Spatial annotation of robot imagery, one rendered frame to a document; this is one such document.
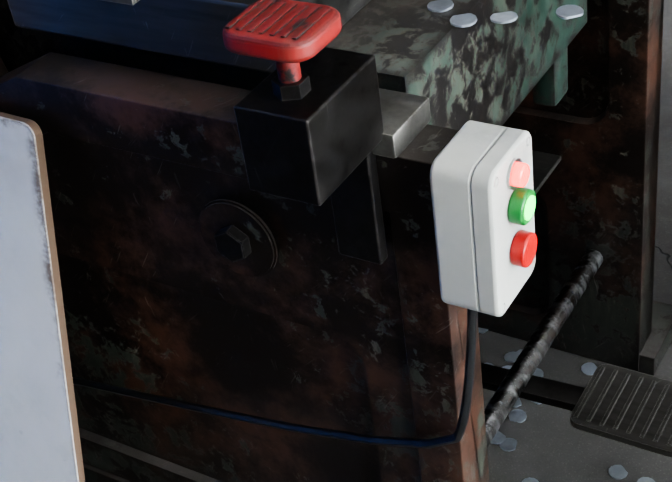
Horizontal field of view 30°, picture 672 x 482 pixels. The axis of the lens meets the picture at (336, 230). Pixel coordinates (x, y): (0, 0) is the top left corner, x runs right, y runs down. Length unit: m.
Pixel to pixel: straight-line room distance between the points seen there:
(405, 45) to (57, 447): 0.57
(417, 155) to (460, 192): 0.05
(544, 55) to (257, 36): 0.50
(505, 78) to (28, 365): 0.55
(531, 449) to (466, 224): 0.67
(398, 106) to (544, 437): 0.71
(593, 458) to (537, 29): 0.56
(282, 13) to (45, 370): 0.56
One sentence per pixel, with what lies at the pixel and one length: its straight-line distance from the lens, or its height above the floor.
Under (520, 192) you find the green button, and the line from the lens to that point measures 0.92.
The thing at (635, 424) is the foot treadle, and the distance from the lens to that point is 1.35.
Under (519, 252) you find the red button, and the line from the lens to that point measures 0.94.
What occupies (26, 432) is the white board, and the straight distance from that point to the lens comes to 1.34.
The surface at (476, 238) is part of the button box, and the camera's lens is 0.91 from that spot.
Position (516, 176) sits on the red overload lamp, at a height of 0.61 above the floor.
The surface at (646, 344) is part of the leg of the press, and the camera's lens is 1.64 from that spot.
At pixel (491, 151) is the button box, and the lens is 0.90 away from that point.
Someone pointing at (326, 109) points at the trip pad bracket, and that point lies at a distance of 0.83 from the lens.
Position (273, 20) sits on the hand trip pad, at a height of 0.76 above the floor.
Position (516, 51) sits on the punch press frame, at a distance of 1.18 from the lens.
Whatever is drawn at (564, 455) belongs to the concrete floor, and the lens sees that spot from 1.53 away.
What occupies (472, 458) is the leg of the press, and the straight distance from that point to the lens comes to 1.13.
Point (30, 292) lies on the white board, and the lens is 1.23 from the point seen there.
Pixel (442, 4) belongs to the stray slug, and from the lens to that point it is 1.07.
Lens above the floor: 1.12
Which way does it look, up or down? 36 degrees down
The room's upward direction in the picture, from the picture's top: 9 degrees counter-clockwise
